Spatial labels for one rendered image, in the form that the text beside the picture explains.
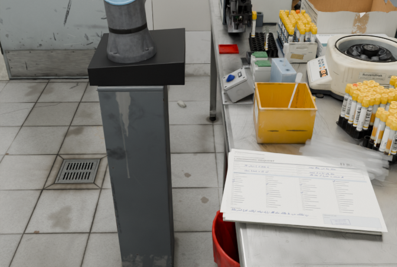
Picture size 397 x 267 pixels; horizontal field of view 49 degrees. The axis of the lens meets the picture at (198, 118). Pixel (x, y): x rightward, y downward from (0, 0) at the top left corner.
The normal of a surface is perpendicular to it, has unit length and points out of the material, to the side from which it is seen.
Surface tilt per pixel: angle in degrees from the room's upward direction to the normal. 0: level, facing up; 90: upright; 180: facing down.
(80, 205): 0
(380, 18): 92
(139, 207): 90
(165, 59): 4
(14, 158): 0
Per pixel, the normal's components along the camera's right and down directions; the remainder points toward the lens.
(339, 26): 0.07, 0.51
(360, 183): 0.00, -0.86
